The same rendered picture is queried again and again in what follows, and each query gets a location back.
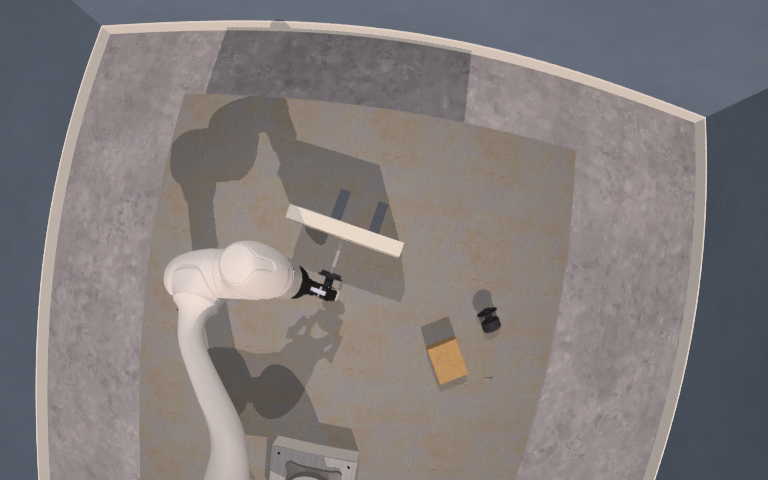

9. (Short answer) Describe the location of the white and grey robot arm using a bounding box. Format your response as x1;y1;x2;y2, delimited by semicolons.
163;240;342;480

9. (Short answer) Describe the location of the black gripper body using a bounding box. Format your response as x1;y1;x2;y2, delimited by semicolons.
293;266;316;299

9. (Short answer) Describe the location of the tan cardboard box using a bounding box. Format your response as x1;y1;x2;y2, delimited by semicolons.
426;336;468;385

